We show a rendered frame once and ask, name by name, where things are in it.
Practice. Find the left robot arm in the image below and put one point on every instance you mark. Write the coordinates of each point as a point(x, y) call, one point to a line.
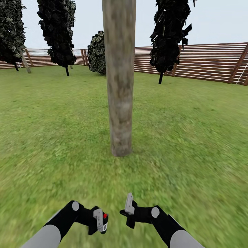
point(60, 223)

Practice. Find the bush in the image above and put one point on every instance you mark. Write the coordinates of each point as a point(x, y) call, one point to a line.
point(96, 54)

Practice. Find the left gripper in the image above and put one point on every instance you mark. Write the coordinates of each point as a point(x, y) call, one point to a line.
point(91, 221)

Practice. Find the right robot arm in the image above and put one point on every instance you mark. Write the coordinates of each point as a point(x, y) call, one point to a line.
point(170, 231)

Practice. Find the pesticide atomizer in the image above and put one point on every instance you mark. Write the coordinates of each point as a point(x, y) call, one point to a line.
point(105, 220)

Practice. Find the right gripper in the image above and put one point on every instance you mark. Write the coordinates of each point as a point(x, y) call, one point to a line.
point(131, 219)

